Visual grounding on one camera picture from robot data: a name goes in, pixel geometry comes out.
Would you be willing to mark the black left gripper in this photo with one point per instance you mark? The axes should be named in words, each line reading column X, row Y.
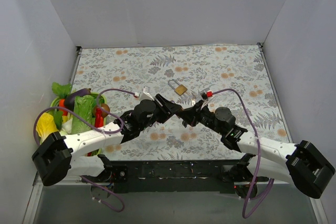
column 163, row 107

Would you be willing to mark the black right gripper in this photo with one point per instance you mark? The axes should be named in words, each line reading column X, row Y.
column 197, row 112

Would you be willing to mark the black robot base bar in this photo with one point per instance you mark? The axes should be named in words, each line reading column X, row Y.
column 173, row 176

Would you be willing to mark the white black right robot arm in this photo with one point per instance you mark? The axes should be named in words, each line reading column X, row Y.
column 301, row 164

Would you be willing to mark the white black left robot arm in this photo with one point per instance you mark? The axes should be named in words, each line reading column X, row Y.
column 58, row 156

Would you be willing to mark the long shackle brass padlock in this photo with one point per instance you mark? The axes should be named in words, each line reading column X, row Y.
column 177, row 87

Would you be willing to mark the floral patterned table mat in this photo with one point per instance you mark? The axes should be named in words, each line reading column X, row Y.
column 237, row 75

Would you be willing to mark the brown toy mushroom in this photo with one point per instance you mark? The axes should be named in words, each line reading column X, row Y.
column 105, row 110

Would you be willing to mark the red toy chili pepper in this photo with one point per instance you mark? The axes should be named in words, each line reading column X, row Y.
column 99, row 120

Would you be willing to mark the green toy lettuce leaf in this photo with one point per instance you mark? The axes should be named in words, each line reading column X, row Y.
column 83, row 108

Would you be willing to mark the green plastic vegetable tray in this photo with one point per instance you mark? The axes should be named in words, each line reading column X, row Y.
column 63, row 123

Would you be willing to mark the purple toy eggplant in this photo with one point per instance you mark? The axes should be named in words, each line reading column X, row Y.
column 69, row 101

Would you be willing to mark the orange toy carrot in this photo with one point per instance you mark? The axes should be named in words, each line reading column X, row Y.
column 62, row 105

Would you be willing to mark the yellow white toy cabbage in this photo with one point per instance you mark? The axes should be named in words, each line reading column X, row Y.
column 45, row 126

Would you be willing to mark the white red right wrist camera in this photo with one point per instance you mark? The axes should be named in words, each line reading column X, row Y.
column 206, row 97

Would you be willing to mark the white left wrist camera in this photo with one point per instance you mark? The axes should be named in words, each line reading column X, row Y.
column 145, row 94

